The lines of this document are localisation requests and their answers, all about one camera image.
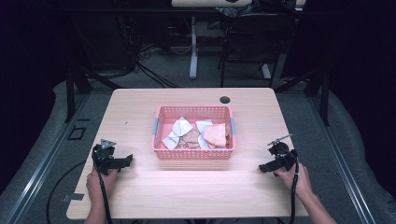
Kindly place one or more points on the person's left hand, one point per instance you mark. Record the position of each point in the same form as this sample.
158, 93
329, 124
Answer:
101, 183

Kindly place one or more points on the pink face mask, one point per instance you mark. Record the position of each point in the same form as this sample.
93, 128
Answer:
215, 135

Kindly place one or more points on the person's right hand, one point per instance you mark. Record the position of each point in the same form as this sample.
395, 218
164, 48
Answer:
300, 182

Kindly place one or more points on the grey tape strip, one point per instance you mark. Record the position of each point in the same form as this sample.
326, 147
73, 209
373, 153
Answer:
74, 197

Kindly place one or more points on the pink plastic basket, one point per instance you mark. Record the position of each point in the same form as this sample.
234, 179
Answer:
193, 154

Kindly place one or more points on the black metal stand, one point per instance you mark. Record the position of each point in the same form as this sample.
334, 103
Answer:
323, 99
71, 93

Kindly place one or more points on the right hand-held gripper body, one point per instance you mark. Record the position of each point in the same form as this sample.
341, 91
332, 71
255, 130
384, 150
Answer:
282, 155

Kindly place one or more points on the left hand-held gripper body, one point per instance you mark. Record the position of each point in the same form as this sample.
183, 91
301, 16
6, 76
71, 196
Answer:
102, 157

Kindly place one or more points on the white face mask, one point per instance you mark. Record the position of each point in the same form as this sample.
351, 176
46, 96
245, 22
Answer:
203, 143
203, 125
182, 126
170, 141

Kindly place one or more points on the brown face mask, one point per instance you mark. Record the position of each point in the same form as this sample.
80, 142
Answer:
190, 138

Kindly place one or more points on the white desk leg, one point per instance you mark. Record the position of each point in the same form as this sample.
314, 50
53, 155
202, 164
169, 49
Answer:
193, 53

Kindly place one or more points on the black chair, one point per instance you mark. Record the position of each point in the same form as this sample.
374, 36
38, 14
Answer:
258, 37

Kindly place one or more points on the aluminium floor rail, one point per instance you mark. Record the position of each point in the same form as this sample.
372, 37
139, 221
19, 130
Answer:
339, 161
40, 165

